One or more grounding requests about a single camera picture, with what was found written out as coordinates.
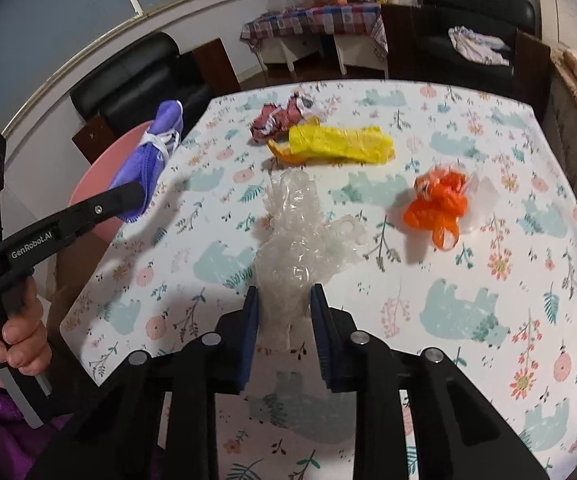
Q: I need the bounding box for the floral bear tablecloth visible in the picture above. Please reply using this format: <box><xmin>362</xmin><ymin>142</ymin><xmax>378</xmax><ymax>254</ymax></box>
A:
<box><xmin>61</xmin><ymin>81</ymin><xmax>577</xmax><ymax>479</ymax></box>

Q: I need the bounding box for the red crumpled wrapper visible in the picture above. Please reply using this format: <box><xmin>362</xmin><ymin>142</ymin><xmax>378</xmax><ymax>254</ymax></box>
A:
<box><xmin>249</xmin><ymin>92</ymin><xmax>327</xmax><ymax>144</ymax></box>

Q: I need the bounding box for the cloth on armchair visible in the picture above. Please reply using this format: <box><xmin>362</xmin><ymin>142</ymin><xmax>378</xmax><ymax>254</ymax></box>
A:
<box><xmin>448</xmin><ymin>26</ymin><xmax>510</xmax><ymax>66</ymax></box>

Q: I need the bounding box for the black leather armchair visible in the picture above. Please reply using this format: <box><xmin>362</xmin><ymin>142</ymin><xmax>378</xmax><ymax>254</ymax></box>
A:
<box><xmin>381</xmin><ymin>0</ymin><xmax>551</xmax><ymax>114</ymax></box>
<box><xmin>69</xmin><ymin>32</ymin><xmax>241</xmax><ymax>162</ymax></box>

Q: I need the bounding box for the clear bubble wrap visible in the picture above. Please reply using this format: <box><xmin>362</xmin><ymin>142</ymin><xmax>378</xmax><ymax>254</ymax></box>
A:
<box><xmin>254</xmin><ymin>170</ymin><xmax>369</xmax><ymax>351</ymax></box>

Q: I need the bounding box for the person's left hand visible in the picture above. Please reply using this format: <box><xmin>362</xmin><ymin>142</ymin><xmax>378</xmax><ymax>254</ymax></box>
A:
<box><xmin>0</xmin><ymin>276</ymin><xmax>52</xmax><ymax>388</ymax></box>

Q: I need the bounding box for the orange plastic bag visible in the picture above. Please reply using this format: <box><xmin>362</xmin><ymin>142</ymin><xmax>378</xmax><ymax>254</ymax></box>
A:
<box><xmin>403</xmin><ymin>166</ymin><xmax>469</xmax><ymax>252</ymax></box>

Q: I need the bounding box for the white headboard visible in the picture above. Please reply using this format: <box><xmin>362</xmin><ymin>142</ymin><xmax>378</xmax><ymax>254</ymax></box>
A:
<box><xmin>539</xmin><ymin>0</ymin><xmax>577</xmax><ymax>51</ymax></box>

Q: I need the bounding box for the white side table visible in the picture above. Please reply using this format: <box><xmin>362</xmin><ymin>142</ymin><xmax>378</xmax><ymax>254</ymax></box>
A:
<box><xmin>255</xmin><ymin>35</ymin><xmax>389</xmax><ymax>76</ymax></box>

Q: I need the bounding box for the yellow plastic bag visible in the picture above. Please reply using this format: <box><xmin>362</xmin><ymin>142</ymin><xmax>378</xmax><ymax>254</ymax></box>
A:
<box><xmin>288</xmin><ymin>124</ymin><xmax>396</xmax><ymax>165</ymax></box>

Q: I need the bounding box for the left black leather armchair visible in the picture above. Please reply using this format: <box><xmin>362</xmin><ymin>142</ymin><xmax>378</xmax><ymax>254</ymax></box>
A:
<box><xmin>69</xmin><ymin>32</ymin><xmax>241</xmax><ymax>162</ymax></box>

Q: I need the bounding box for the right black leather armchair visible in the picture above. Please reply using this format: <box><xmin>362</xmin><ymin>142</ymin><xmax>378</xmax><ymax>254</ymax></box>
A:
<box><xmin>381</xmin><ymin>0</ymin><xmax>551</xmax><ymax>114</ymax></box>

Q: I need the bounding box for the blue purple wrapper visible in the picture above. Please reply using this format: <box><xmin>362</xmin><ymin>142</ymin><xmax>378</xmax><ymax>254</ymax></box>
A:
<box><xmin>110</xmin><ymin>100</ymin><xmax>183</xmax><ymax>223</ymax></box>

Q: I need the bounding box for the pink plastic bucket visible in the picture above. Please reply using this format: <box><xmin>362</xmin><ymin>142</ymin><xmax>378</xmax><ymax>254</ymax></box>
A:
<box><xmin>67</xmin><ymin>120</ymin><xmax>156</xmax><ymax>244</ymax></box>

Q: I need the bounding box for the white plastic bag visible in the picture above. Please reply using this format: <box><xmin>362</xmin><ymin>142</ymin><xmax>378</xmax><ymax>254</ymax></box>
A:
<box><xmin>458</xmin><ymin>172</ymin><xmax>500</xmax><ymax>235</ymax></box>

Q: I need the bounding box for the plaid tablecloth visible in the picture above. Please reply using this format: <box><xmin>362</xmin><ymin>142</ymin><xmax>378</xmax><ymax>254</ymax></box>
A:
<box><xmin>240</xmin><ymin>3</ymin><xmax>389</xmax><ymax>58</ymax></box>

